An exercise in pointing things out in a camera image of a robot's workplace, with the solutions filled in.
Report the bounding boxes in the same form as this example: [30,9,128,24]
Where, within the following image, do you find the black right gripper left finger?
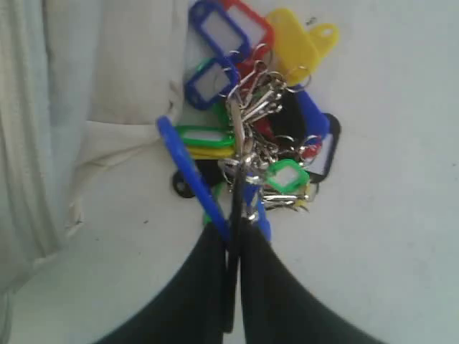
[99,224,226,343]

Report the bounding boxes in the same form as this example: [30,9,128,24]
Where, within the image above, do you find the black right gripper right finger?
[240,220,381,343]

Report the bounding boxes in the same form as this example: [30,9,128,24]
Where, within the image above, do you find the cream canvas bag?
[0,0,202,298]

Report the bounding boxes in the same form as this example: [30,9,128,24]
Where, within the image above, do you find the bunch of colourful key tags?
[157,1,339,333]

